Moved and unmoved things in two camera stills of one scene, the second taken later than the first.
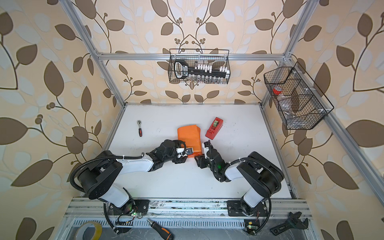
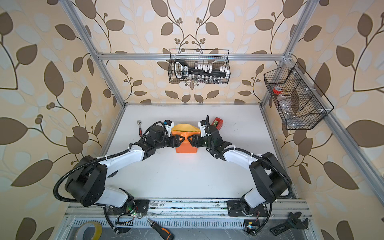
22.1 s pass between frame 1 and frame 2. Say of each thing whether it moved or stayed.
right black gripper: moved
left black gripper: moved
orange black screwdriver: stayed
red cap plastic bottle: stayed
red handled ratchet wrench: stayed
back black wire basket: stayed
